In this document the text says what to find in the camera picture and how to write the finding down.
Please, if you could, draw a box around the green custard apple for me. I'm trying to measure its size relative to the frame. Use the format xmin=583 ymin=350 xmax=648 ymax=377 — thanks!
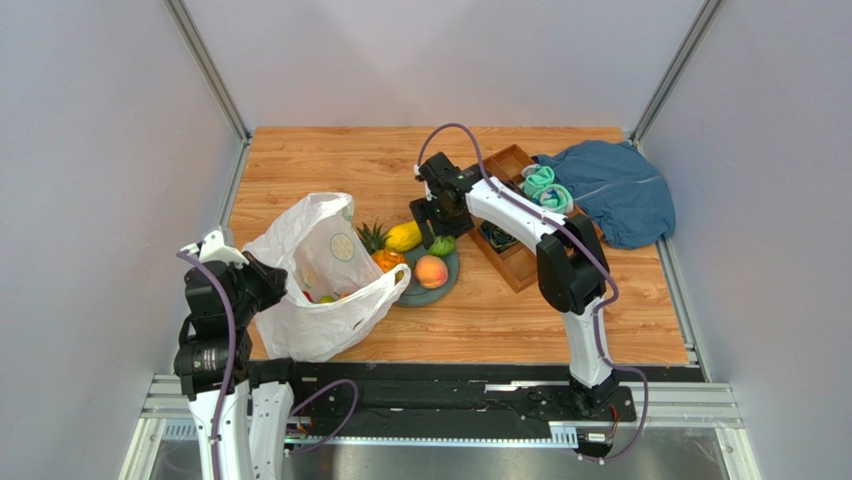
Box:
xmin=427 ymin=236 xmax=456 ymax=258

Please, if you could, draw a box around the white plastic bag lemon print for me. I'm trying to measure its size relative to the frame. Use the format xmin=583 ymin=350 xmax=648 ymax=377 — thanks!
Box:
xmin=244 ymin=192 xmax=411 ymax=362

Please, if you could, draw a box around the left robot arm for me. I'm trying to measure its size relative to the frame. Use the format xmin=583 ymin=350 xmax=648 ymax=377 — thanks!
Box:
xmin=173 ymin=250 xmax=294 ymax=479

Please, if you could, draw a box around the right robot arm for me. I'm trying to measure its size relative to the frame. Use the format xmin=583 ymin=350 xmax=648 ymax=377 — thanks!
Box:
xmin=410 ymin=153 xmax=618 ymax=418

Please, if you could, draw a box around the yellow mango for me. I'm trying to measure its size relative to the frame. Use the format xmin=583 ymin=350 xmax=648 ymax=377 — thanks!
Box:
xmin=385 ymin=221 xmax=423 ymax=253

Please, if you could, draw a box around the pineapple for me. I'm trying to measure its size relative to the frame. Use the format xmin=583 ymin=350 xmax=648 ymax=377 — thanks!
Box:
xmin=356 ymin=222 xmax=408 ymax=273

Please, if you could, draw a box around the peach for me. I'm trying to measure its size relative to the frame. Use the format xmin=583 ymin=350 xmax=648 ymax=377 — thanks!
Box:
xmin=414 ymin=255 xmax=449 ymax=290

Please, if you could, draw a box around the dark blue yellow rolled sock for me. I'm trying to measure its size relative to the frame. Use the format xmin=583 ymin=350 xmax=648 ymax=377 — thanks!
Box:
xmin=479 ymin=221 xmax=518 ymax=253

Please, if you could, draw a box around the mint green rolled sock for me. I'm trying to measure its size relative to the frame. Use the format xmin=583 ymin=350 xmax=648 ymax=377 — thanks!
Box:
xmin=521 ymin=164 xmax=555 ymax=198

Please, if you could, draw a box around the grey plate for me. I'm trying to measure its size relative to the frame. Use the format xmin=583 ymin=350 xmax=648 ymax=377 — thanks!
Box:
xmin=395 ymin=244 xmax=460 ymax=307

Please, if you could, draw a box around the wooden compartment tray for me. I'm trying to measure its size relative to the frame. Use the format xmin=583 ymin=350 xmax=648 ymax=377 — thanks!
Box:
xmin=469 ymin=144 xmax=586 ymax=292

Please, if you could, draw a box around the white teal rolled sock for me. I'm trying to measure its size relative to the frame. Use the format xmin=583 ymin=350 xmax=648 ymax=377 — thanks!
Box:
xmin=532 ymin=184 xmax=575 ymax=216

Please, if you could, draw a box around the blue garment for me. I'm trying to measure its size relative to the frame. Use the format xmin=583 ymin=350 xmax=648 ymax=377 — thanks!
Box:
xmin=533 ymin=140 xmax=676 ymax=249

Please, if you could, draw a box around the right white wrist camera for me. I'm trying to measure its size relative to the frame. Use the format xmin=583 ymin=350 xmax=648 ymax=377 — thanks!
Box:
xmin=413 ymin=165 xmax=433 ymax=200

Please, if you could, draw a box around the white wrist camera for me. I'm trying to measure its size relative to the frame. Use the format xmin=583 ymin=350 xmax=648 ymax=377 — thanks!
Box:
xmin=413 ymin=165 xmax=433 ymax=200
xmin=178 ymin=226 xmax=249 ymax=268

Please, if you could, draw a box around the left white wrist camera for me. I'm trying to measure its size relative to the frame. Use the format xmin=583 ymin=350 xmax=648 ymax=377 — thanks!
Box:
xmin=178 ymin=226 xmax=249 ymax=268

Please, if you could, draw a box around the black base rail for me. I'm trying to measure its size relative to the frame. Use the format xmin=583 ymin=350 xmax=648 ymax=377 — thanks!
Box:
xmin=250 ymin=360 xmax=703 ymax=457

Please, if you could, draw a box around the left aluminium frame post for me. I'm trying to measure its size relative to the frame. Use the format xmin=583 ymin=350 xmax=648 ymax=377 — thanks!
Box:
xmin=163 ymin=0 xmax=251 ymax=144

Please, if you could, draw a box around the aluminium frame post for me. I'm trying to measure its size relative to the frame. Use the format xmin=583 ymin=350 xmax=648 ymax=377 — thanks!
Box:
xmin=163 ymin=0 xmax=251 ymax=144
xmin=629 ymin=0 xmax=726 ymax=148

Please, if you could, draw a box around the right aluminium frame post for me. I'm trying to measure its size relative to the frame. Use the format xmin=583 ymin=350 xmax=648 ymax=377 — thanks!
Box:
xmin=629 ymin=0 xmax=726 ymax=148

